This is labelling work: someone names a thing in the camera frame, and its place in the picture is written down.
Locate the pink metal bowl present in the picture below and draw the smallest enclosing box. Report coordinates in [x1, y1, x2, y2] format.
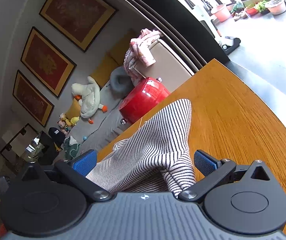
[265, 0, 286, 15]

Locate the grey neck pillow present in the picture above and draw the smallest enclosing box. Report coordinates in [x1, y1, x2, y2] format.
[110, 66, 134, 98]

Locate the grey striped knit garment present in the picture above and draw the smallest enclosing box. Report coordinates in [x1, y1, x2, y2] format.
[86, 99, 196, 196]

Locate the red framed picture middle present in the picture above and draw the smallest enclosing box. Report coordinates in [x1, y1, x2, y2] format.
[21, 27, 76, 98]

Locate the grey covered sofa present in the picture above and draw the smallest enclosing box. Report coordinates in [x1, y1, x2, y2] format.
[69, 82, 132, 155]

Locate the red framed picture lower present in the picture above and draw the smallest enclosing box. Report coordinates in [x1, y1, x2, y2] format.
[12, 70, 54, 127]

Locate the red plastic basin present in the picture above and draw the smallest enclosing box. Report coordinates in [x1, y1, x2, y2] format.
[244, 4, 258, 17]

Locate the pink basin far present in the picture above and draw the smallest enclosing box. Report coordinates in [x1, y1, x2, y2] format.
[211, 4, 231, 22]

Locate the white goose plush toy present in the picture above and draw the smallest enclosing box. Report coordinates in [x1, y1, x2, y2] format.
[71, 76, 108, 124]

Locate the beige cabinet box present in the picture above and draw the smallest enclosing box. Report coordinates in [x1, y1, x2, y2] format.
[134, 38, 194, 82]

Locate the white floor cleaner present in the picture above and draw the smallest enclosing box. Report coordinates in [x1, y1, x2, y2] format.
[173, 0, 242, 55]

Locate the yellow cushion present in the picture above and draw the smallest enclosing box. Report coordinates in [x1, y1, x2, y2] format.
[65, 99, 81, 120]

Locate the red framed picture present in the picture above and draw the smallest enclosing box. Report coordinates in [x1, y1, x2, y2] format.
[12, 70, 54, 127]
[39, 0, 117, 52]
[21, 27, 76, 98]

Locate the red round stool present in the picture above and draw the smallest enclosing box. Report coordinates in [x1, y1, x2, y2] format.
[119, 77, 170, 124]

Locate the pink clothes pile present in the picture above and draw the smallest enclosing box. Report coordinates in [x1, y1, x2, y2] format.
[123, 28, 162, 86]

